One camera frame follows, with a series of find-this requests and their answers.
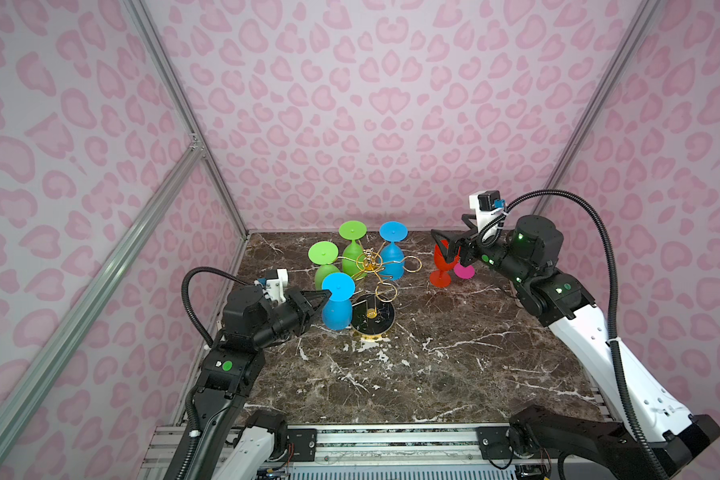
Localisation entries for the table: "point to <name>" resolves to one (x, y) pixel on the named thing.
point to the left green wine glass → (323, 253)
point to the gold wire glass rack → (372, 314)
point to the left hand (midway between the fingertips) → (332, 289)
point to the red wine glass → (441, 278)
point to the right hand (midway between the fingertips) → (450, 222)
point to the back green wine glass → (352, 254)
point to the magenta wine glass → (463, 272)
